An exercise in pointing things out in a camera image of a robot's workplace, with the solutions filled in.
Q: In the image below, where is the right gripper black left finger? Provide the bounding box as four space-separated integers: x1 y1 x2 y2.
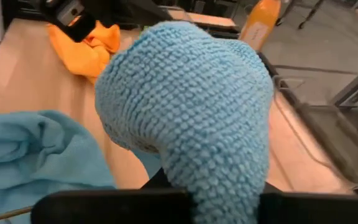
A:
30 169 198 224

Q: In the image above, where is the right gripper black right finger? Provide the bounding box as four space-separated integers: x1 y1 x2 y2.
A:
258 182 358 224

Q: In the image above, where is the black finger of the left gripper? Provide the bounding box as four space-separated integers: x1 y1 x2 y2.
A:
65 12 98 43

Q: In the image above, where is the orange microfiber towel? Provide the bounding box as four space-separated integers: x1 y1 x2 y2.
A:
47 20 122 85

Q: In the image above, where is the blue microfiber towel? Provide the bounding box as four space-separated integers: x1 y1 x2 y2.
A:
0 109 163 224
94 20 275 224

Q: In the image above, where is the metal wire basket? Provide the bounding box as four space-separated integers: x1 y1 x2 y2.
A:
0 205 34 224

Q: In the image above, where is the grey legged desk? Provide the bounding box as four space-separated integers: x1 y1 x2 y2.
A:
331 60 358 110

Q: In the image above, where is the orange liquid spray bottle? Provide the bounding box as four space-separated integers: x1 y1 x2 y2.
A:
237 0 282 52

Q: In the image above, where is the office chair base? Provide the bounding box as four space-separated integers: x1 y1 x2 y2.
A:
275 0 326 30

